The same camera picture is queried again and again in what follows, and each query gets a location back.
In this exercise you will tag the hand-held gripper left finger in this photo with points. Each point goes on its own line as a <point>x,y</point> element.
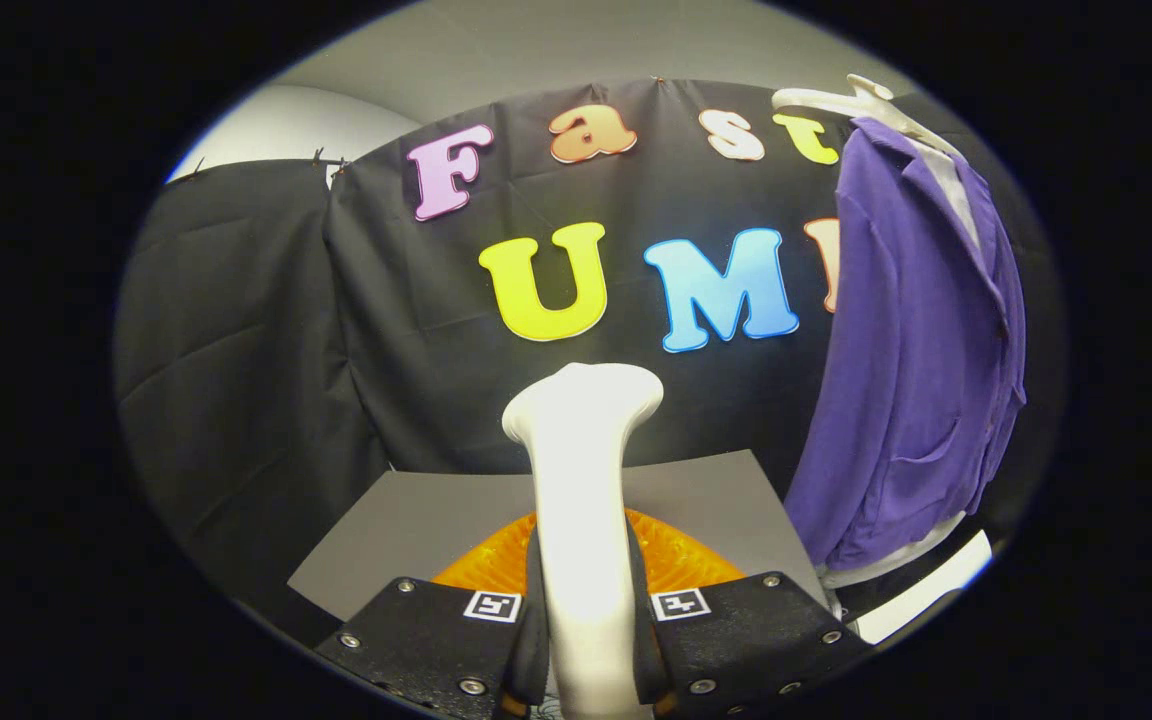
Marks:
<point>436,640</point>

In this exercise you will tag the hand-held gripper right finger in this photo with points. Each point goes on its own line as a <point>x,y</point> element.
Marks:
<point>746,640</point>

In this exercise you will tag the white garment steamer head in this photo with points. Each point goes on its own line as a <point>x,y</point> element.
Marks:
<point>586,560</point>

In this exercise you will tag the white shirt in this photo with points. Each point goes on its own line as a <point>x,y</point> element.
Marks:
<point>896,560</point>

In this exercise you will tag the white clothes hanger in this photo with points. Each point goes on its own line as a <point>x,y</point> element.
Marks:
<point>836,100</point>

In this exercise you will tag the grey cabinet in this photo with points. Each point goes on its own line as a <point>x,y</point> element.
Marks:
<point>416,530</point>

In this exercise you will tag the white paper sheet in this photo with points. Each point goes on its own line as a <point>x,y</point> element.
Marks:
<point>921,590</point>

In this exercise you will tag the black backdrop cloth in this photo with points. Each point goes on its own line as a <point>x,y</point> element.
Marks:
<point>236,350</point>

